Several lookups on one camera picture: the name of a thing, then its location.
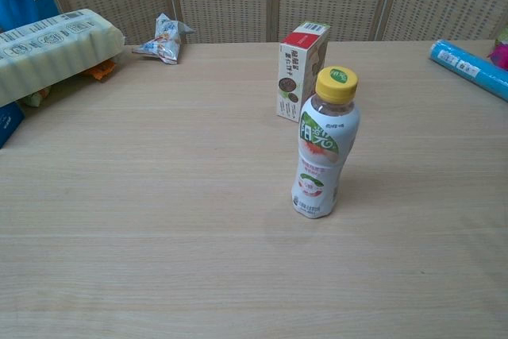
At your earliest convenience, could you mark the crumpled silver snack bag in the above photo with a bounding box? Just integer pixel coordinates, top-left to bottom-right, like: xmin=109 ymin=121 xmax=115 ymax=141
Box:
xmin=132 ymin=13 xmax=197 ymax=65

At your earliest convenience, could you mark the green wrapped item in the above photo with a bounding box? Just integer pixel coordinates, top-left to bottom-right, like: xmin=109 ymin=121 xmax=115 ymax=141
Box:
xmin=20 ymin=85 xmax=56 ymax=109

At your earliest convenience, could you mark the pink and green package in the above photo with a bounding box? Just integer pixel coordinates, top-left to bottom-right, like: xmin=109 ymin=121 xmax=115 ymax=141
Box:
xmin=490 ymin=24 xmax=508 ymax=71

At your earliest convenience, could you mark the white and red snack box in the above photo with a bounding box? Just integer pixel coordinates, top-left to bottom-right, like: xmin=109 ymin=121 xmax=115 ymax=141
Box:
xmin=275 ymin=21 xmax=333 ymax=123

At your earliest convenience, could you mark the blue box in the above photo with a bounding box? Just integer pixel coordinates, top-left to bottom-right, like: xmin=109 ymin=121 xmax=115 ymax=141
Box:
xmin=0 ymin=101 xmax=26 ymax=149

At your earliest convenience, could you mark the blue roll with label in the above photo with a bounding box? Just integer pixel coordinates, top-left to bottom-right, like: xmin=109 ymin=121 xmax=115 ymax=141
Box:
xmin=428 ymin=39 xmax=508 ymax=102

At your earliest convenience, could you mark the white bottle with yellow cap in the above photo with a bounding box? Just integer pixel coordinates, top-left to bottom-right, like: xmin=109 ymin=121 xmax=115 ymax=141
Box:
xmin=291 ymin=65 xmax=363 ymax=219

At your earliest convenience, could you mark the orange snack packet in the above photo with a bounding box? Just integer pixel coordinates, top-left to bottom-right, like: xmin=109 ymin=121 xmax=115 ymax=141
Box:
xmin=87 ymin=59 xmax=117 ymax=81

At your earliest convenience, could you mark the pale yellow wrapped package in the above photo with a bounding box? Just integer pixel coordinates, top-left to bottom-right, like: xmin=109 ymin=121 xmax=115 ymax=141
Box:
xmin=0 ymin=8 xmax=125 ymax=107

